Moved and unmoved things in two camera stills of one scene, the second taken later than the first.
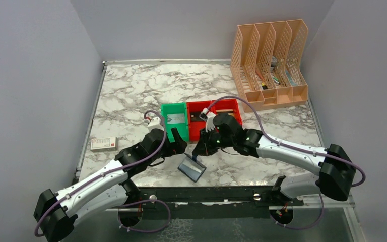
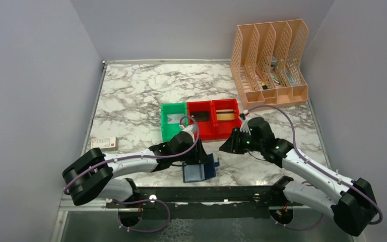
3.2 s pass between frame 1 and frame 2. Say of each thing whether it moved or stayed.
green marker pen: stayed
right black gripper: moved
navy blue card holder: moved
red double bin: stayed
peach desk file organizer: stayed
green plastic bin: stayed
